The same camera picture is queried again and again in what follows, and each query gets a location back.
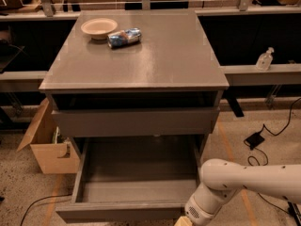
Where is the grey drawer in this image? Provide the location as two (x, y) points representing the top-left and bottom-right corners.
(52, 107), (219, 137)
(56, 136), (202, 223)

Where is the clear sanitizer pump bottle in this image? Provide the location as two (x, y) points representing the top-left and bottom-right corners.
(256, 47), (275, 71)

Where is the brown cardboard box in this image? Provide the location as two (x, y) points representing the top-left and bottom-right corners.
(17, 99), (80, 174)

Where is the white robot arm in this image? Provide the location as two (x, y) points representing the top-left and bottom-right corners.
(174, 159), (301, 226)

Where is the black floor cable left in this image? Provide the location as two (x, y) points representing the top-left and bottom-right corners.
(20, 193), (73, 226)

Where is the black power strip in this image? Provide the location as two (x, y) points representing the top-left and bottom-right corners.
(288, 202), (301, 226)

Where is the black adapter cable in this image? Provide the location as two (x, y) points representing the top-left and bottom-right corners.
(244, 97), (301, 215)

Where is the beige paper bowl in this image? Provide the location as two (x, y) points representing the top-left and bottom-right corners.
(81, 18), (118, 40)

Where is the grey drawer cabinet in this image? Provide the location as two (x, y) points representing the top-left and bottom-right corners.
(39, 9), (230, 149)

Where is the grey metal railing frame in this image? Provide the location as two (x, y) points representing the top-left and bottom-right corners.
(0, 0), (301, 22)

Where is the grey top drawer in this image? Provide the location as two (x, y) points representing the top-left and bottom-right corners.
(52, 107), (219, 137)

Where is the black power adapter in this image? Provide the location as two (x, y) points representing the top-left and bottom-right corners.
(244, 133), (264, 150)

